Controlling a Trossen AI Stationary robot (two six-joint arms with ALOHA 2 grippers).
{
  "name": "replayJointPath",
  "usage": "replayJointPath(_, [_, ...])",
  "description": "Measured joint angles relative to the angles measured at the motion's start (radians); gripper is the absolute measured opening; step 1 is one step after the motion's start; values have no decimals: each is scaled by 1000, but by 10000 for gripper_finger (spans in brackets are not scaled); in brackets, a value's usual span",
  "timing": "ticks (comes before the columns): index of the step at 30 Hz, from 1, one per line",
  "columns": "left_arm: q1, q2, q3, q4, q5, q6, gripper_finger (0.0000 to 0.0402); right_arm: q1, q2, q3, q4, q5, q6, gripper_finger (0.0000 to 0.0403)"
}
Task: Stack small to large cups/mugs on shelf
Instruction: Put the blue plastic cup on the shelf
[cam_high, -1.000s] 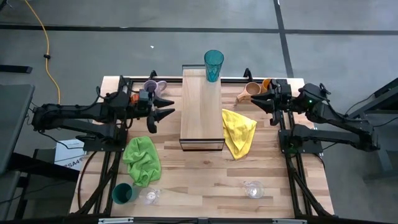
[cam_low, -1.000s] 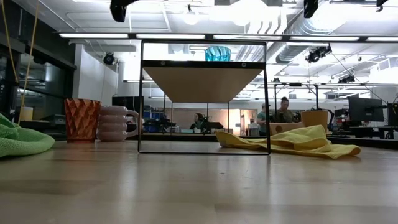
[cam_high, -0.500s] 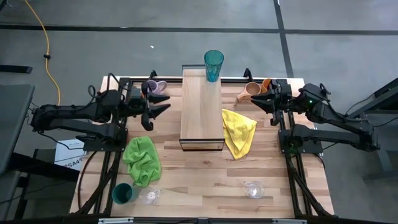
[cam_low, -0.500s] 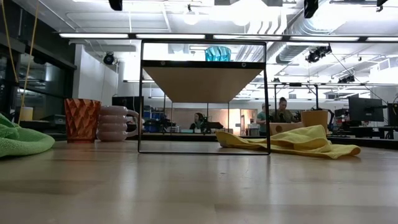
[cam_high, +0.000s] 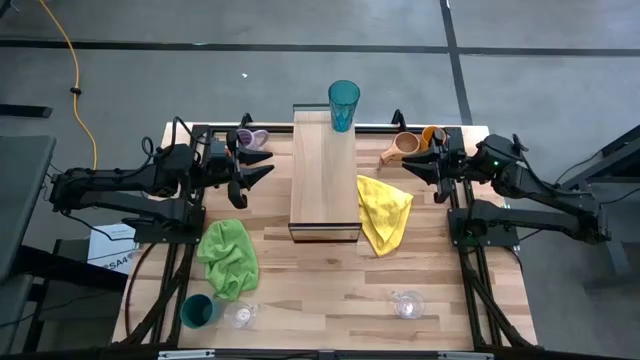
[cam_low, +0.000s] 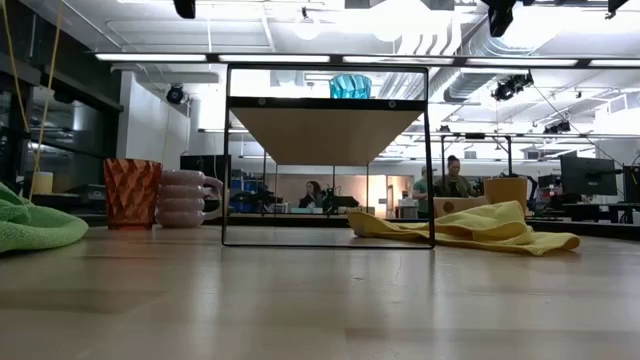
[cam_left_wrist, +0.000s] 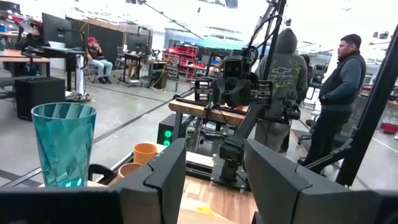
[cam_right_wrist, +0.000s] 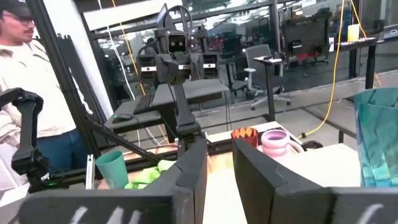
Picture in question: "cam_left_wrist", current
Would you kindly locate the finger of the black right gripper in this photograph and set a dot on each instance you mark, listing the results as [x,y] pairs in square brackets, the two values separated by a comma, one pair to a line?
[262,91]
[203,90]

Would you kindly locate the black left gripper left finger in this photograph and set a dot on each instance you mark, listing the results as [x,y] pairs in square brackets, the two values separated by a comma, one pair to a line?
[149,193]

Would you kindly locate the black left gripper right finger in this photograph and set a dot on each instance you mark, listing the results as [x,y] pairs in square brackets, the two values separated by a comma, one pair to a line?
[286,196]

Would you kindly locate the tan terracotta cup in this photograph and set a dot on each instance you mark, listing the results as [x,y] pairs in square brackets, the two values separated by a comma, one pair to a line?
[129,170]

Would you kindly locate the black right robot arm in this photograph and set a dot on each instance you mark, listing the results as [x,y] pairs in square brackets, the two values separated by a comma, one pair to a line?
[242,127]

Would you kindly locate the black monitor on arm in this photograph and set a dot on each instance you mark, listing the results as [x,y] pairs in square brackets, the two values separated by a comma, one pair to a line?
[57,29]
[77,34]

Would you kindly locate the wooden workbench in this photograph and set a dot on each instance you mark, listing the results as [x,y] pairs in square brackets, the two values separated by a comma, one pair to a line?
[199,110]

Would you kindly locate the person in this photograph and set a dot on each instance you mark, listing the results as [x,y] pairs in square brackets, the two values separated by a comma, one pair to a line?
[339,93]
[284,74]
[33,39]
[98,62]

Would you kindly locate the red bin shelving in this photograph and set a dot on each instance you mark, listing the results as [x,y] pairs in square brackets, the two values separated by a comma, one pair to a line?
[182,59]

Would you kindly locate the small orange cup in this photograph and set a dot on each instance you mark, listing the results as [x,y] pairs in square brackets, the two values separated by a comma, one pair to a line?
[144,154]

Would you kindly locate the computer tower green lights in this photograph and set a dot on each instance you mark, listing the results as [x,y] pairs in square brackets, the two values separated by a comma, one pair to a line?
[166,132]

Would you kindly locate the office chair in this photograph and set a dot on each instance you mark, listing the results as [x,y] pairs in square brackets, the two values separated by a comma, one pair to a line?
[311,124]

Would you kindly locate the yellow microfibre cloth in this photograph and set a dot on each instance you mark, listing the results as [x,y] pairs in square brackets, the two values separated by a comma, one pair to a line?
[206,210]

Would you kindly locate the black monitor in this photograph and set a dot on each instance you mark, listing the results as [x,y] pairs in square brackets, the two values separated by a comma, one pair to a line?
[138,43]

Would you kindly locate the red bin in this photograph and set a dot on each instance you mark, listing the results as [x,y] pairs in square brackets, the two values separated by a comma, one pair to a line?
[389,128]

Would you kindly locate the black standing desk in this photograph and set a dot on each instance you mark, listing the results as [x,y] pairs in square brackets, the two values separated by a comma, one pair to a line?
[68,53]

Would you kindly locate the black cabinet box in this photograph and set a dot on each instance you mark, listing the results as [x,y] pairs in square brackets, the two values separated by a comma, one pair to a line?
[40,98]

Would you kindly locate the wooden desk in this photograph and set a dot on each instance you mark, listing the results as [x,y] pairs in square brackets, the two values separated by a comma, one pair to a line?
[18,57]

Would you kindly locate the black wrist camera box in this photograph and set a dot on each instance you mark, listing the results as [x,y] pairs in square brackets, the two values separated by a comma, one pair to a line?
[234,67]

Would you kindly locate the black rig frame post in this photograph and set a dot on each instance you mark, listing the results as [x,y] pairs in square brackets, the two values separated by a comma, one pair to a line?
[370,118]

